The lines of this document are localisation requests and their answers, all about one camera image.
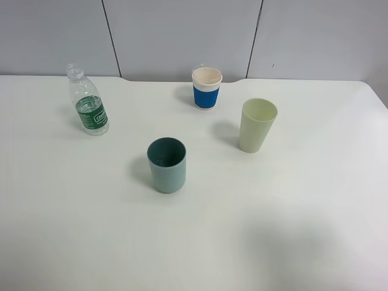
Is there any teal plastic cup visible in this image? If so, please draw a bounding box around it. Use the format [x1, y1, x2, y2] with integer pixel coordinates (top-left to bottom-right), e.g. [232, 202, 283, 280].
[147, 137, 187, 193]

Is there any blue sleeved paper cup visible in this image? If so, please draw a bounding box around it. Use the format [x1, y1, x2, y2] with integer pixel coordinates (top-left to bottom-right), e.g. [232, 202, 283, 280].
[192, 64, 223, 110]

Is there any clear bottle green label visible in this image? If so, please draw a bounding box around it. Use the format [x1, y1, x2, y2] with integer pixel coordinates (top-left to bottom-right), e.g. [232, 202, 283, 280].
[66, 64, 109, 136]

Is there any pale green tall cup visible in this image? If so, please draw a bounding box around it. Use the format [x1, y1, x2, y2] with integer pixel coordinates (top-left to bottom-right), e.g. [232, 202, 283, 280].
[239, 98, 278, 153]

